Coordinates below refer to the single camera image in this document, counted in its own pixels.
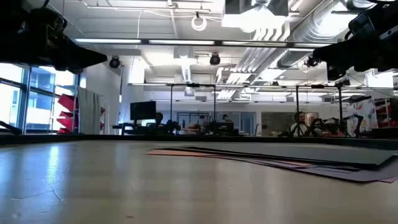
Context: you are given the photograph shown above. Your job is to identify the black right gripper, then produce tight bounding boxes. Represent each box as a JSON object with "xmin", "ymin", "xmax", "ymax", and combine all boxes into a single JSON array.
[{"xmin": 312, "ymin": 4, "xmax": 398, "ymax": 82}]

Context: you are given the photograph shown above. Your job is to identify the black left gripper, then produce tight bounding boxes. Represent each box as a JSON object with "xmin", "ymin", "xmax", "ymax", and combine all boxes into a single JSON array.
[{"xmin": 18, "ymin": 17, "xmax": 108, "ymax": 75}]

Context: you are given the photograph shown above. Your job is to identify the black paper sheet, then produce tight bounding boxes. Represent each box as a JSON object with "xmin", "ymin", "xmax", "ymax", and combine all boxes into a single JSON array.
[
  {"xmin": 186, "ymin": 146, "xmax": 382, "ymax": 172},
  {"xmin": 161, "ymin": 141, "xmax": 398, "ymax": 170}
]

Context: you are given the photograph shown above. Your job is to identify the purple paper sheet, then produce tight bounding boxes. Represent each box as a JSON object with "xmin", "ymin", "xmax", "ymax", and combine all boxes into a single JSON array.
[{"xmin": 217, "ymin": 154, "xmax": 398, "ymax": 183}]

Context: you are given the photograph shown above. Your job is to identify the red angled rack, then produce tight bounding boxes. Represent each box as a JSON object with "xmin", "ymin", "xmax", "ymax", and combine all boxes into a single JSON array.
[{"xmin": 57, "ymin": 93, "xmax": 106, "ymax": 134}]

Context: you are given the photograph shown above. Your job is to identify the white hanging box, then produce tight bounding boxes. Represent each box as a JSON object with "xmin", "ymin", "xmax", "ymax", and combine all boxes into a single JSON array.
[{"xmin": 364, "ymin": 70, "xmax": 394, "ymax": 90}]

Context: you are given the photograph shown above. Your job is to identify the grey curtain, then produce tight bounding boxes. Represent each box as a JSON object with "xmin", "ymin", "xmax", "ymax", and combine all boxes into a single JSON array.
[{"xmin": 76, "ymin": 86, "xmax": 102, "ymax": 135}]

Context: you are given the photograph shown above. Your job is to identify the large glass window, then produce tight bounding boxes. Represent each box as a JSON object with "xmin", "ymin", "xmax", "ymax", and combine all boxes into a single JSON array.
[{"xmin": 0, "ymin": 63, "xmax": 81, "ymax": 134}]

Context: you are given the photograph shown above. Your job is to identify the floral patterned cloth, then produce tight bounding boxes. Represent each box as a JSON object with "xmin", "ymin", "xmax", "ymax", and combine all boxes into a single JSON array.
[{"xmin": 346, "ymin": 98, "xmax": 379, "ymax": 138}]

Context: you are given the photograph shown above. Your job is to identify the background robot arms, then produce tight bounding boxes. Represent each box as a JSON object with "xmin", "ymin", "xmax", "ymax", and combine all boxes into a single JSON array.
[{"xmin": 310, "ymin": 114, "xmax": 364, "ymax": 138}]

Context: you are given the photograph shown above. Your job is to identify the red storage shelf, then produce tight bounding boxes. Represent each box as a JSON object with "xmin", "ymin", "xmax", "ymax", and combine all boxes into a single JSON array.
[{"xmin": 374, "ymin": 98, "xmax": 393, "ymax": 128}]

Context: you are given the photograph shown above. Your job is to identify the person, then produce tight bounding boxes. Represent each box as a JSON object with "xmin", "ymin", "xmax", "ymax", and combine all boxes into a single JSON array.
[
  {"xmin": 197, "ymin": 114, "xmax": 210, "ymax": 133},
  {"xmin": 154, "ymin": 111, "xmax": 166, "ymax": 135},
  {"xmin": 221, "ymin": 113, "xmax": 234, "ymax": 128},
  {"xmin": 289, "ymin": 111, "xmax": 312, "ymax": 138}
]

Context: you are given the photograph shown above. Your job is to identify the large black monitor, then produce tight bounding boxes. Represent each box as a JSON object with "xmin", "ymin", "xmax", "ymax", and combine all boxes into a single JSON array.
[{"xmin": 129, "ymin": 101, "xmax": 157, "ymax": 121}]

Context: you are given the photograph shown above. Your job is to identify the black slanted bar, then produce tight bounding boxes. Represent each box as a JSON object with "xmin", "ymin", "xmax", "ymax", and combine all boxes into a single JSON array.
[{"xmin": 0, "ymin": 120, "xmax": 23, "ymax": 135}]

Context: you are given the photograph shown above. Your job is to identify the small black monitor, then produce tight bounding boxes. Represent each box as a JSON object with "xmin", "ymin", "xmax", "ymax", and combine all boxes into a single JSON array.
[{"xmin": 208, "ymin": 121, "xmax": 239, "ymax": 136}]

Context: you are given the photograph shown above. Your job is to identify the black frame stand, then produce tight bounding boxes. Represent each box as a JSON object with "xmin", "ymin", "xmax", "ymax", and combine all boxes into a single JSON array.
[
  {"xmin": 169, "ymin": 83, "xmax": 218, "ymax": 125},
  {"xmin": 295, "ymin": 83, "xmax": 345, "ymax": 138}
]

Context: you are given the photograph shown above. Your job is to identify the silver round air duct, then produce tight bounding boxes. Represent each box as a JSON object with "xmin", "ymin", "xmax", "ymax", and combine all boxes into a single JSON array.
[{"xmin": 290, "ymin": 0, "xmax": 358, "ymax": 43}]

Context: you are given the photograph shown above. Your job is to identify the grey rectangular air duct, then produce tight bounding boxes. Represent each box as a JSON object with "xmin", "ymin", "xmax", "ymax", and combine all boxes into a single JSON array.
[{"xmin": 276, "ymin": 49, "xmax": 315, "ymax": 69}]

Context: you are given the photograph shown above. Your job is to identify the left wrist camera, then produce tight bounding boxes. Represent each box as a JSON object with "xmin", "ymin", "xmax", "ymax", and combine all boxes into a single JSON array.
[{"xmin": 43, "ymin": 7, "xmax": 68, "ymax": 34}]

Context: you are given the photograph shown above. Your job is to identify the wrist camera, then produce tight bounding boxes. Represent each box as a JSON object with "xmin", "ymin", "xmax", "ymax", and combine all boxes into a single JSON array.
[
  {"xmin": 43, "ymin": 7, "xmax": 68, "ymax": 34},
  {"xmin": 348, "ymin": 9, "xmax": 376, "ymax": 34}
]

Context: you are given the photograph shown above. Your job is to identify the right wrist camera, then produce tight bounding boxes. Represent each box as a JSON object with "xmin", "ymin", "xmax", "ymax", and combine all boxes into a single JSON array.
[{"xmin": 348, "ymin": 9, "xmax": 376, "ymax": 34}]

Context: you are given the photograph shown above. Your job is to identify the white coiled cable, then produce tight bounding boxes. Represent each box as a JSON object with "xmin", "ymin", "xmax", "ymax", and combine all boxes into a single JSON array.
[{"xmin": 191, "ymin": 14, "xmax": 208, "ymax": 32}]

